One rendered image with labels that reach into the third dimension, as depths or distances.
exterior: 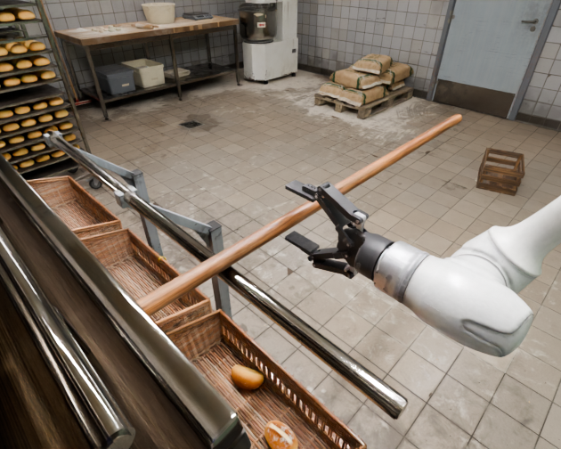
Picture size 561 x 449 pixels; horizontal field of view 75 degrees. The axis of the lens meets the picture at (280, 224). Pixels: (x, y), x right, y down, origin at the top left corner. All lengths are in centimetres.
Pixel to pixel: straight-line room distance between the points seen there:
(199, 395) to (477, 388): 190
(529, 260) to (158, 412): 58
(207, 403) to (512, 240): 57
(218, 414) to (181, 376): 3
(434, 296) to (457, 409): 143
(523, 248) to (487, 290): 14
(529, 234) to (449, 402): 138
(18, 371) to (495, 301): 51
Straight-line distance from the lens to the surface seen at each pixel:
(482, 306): 56
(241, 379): 113
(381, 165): 93
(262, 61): 600
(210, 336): 121
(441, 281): 56
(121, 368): 26
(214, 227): 111
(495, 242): 68
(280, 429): 106
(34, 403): 28
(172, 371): 22
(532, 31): 524
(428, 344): 212
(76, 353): 21
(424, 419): 189
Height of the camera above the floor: 161
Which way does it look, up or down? 36 degrees down
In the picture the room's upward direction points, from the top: straight up
